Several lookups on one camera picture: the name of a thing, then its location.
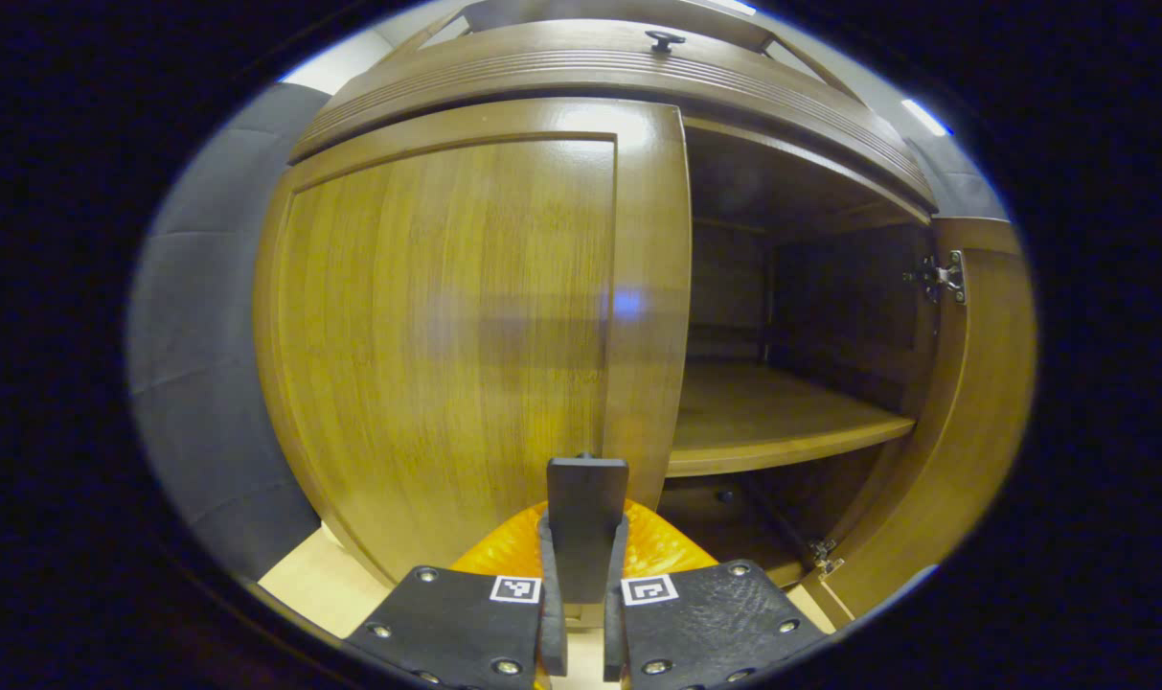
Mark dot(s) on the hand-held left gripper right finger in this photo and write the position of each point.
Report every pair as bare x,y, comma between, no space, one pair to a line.
614,637

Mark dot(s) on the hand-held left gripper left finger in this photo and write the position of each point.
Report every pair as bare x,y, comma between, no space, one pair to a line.
554,632

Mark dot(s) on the wooden cabinet door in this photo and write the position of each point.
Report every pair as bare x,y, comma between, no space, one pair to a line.
983,412
427,335

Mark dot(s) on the brown wooden shoe cabinet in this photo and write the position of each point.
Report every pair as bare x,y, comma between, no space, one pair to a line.
830,307

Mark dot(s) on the metal door hinge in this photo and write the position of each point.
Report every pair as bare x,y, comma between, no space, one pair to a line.
823,558
945,278

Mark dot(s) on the wooden inner shelf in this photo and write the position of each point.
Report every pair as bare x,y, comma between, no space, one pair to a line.
763,417

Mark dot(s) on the black round drawer knob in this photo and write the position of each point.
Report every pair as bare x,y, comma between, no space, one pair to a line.
665,40

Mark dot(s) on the ceiling light panel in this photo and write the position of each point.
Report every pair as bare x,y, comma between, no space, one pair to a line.
925,117
731,5

